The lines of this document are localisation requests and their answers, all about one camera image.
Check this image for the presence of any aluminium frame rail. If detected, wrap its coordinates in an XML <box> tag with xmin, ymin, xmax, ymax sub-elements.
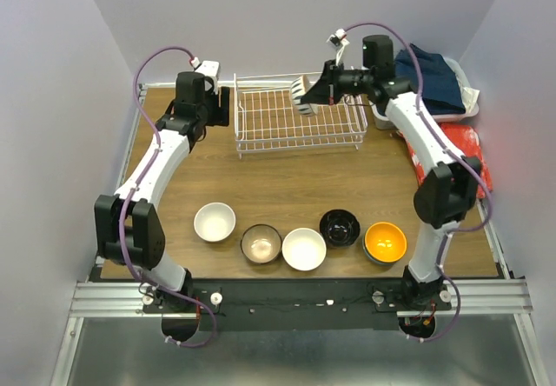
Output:
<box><xmin>51</xmin><ymin>278</ymin><xmax>550</xmax><ymax>385</ymax></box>

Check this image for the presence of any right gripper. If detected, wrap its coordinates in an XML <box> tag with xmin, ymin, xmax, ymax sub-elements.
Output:
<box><xmin>301</xmin><ymin>58</ymin><xmax>374</xmax><ymax>105</ymax></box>

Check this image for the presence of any dark blue cloth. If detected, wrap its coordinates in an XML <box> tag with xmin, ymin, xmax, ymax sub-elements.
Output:
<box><xmin>410</xmin><ymin>43</ymin><xmax>465</xmax><ymax>115</ymax></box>

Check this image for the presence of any white plastic basket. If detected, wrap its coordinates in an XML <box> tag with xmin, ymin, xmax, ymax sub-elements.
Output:
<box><xmin>370</xmin><ymin>57</ymin><xmax>480</xmax><ymax>130</ymax></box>

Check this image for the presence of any red white cloth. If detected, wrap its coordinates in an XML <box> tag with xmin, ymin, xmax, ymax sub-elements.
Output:
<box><xmin>399</xmin><ymin>123</ymin><xmax>493</xmax><ymax>192</ymax></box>

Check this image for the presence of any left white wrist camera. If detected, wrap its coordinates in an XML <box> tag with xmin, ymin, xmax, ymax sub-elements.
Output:
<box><xmin>189</xmin><ymin>57</ymin><xmax>221</xmax><ymax>86</ymax></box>

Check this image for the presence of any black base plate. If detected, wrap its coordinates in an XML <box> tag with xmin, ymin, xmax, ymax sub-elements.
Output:
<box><xmin>139</xmin><ymin>278</ymin><xmax>452</xmax><ymax>332</ymax></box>

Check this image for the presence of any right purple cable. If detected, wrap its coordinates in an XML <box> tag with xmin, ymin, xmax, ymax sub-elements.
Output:
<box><xmin>342</xmin><ymin>23</ymin><xmax>494</xmax><ymax>344</ymax></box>

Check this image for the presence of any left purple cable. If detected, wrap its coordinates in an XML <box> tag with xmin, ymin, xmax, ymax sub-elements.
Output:
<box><xmin>116</xmin><ymin>46</ymin><xmax>221</xmax><ymax>349</ymax></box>

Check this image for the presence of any purple cable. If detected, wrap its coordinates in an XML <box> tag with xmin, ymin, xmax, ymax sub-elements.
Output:
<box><xmin>342</xmin><ymin>23</ymin><xmax>494</xmax><ymax>344</ymax></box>
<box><xmin>116</xmin><ymin>46</ymin><xmax>221</xmax><ymax>349</ymax></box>

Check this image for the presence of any black bowl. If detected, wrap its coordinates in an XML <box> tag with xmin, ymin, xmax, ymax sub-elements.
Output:
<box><xmin>319</xmin><ymin>210</ymin><xmax>361</xmax><ymax>249</ymax></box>

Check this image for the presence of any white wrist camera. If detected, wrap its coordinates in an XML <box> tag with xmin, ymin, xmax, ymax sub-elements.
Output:
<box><xmin>327</xmin><ymin>29</ymin><xmax>349</xmax><ymax>65</ymax></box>
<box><xmin>189</xmin><ymin>57</ymin><xmax>221</xmax><ymax>86</ymax></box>

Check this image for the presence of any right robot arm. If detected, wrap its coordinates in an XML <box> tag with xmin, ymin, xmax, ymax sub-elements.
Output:
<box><xmin>290</xmin><ymin>30</ymin><xmax>484</xmax><ymax>309</ymax></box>

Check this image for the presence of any white bowl red outside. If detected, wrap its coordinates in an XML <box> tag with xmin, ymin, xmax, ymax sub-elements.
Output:
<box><xmin>281</xmin><ymin>228</ymin><xmax>327</xmax><ymax>271</ymax></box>

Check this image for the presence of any orange bowl blue outside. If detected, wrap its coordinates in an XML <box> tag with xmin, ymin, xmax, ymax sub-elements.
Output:
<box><xmin>362</xmin><ymin>222</ymin><xmax>407</xmax><ymax>266</ymax></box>

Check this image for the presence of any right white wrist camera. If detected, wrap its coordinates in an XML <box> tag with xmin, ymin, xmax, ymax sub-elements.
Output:
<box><xmin>327</xmin><ymin>29</ymin><xmax>349</xmax><ymax>65</ymax></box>

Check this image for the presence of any white wire dish rack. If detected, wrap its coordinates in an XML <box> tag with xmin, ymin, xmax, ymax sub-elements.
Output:
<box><xmin>233</xmin><ymin>73</ymin><xmax>368</xmax><ymax>156</ymax></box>

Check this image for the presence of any white bowl far left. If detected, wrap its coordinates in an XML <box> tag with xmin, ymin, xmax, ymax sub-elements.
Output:
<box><xmin>194</xmin><ymin>203</ymin><xmax>236</xmax><ymax>243</ymax></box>

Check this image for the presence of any brown glossy bowl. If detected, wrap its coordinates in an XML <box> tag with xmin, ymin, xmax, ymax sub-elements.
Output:
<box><xmin>240</xmin><ymin>223</ymin><xmax>282</xmax><ymax>264</ymax></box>

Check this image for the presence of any white striped bowl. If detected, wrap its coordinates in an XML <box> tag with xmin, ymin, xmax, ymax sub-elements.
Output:
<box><xmin>288</xmin><ymin>75</ymin><xmax>321</xmax><ymax>117</ymax></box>

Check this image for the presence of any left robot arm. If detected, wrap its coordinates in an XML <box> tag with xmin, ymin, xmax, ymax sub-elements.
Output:
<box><xmin>94</xmin><ymin>61</ymin><xmax>230</xmax><ymax>312</ymax></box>

